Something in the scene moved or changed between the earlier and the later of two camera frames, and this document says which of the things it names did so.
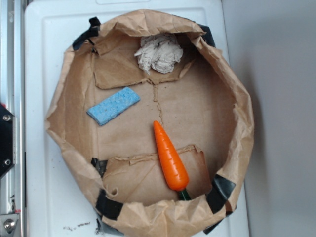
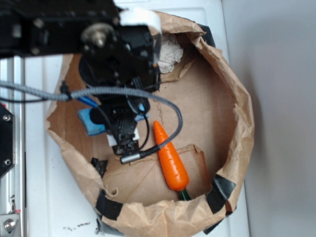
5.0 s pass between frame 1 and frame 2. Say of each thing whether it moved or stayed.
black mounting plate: stayed
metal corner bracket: stayed
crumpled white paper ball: stayed
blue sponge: moved
